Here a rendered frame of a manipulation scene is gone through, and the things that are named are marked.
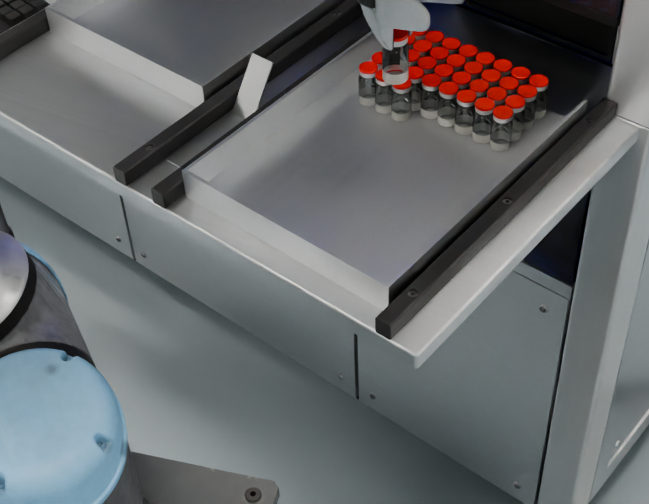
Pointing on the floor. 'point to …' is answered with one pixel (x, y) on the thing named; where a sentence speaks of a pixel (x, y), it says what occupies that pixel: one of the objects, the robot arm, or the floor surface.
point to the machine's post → (608, 265)
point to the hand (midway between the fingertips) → (391, 24)
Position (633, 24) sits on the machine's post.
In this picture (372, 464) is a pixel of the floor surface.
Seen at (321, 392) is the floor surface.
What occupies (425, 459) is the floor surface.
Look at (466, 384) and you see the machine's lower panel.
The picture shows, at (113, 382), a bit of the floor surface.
